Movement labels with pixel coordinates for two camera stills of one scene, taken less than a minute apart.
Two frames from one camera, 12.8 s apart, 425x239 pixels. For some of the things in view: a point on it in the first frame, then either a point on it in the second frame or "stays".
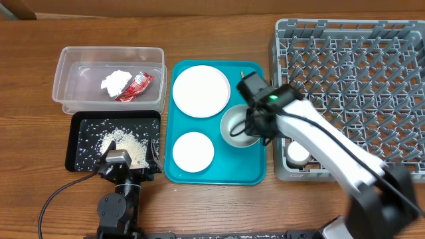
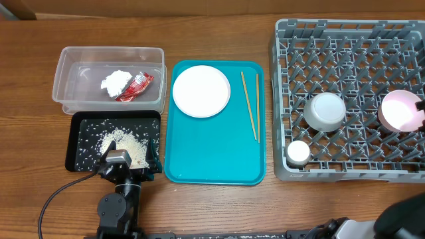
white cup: x=297 y=156 stays
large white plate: x=200 y=90 stays
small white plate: x=193 y=152 to x=398 y=111
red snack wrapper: x=140 y=83 stays
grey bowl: x=232 y=127 to x=325 y=112
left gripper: x=148 y=174 stays
